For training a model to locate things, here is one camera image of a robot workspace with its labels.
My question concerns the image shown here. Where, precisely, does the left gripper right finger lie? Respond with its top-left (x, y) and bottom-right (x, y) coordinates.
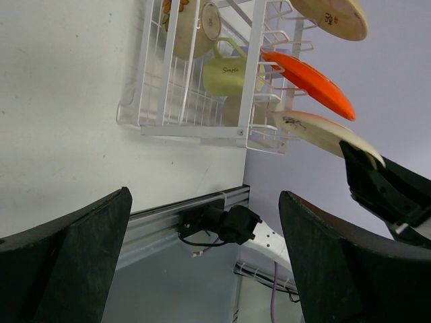
top-left (279, 191), bottom-right (430, 322)

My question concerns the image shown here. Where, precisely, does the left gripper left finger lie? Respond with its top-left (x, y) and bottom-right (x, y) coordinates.
top-left (1, 187), bottom-right (133, 322)

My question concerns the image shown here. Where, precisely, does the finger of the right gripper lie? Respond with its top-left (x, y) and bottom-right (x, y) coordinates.
top-left (339, 141), bottom-right (430, 236)

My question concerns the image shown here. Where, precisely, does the cream plate black print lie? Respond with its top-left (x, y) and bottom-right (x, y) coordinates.
top-left (271, 110), bottom-right (386, 168)

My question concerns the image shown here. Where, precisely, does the orange plate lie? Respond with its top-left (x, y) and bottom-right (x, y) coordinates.
top-left (261, 51), bottom-right (356, 121)

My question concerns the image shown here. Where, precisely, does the beige plastic cup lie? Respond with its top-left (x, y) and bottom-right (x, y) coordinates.
top-left (222, 96), bottom-right (284, 127)

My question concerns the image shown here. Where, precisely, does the beige floral saucer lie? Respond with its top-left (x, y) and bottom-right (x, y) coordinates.
top-left (290, 0), bottom-right (368, 41)

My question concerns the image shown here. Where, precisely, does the light green mug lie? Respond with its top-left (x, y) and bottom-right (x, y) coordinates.
top-left (202, 37), bottom-right (248, 97)

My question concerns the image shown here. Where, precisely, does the white floral bowl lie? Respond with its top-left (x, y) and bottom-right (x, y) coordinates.
top-left (173, 1), bottom-right (222, 61)

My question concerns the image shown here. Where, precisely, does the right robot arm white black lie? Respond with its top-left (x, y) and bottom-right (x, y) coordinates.
top-left (178, 141), bottom-right (430, 322)

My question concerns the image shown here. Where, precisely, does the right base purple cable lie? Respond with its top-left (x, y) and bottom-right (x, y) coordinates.
top-left (269, 262), bottom-right (280, 323)

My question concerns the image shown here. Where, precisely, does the aluminium mounting rail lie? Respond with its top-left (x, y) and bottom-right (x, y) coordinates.
top-left (117, 184), bottom-right (252, 270)

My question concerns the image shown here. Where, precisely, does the white wire dish rack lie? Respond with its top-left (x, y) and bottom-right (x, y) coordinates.
top-left (116, 1), bottom-right (317, 154)

